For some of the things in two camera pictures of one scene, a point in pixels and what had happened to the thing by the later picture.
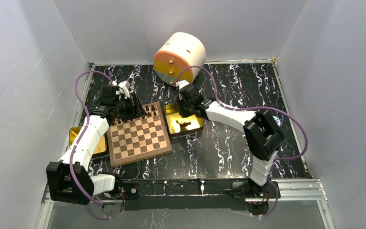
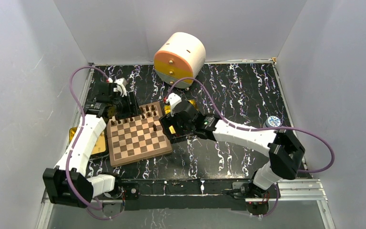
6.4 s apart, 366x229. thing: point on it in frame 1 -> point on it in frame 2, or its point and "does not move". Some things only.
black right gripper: (182, 113) -> (167, 121)
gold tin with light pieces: (102, 148) does not move
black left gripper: (136, 111) does not move
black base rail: (183, 195) does not move
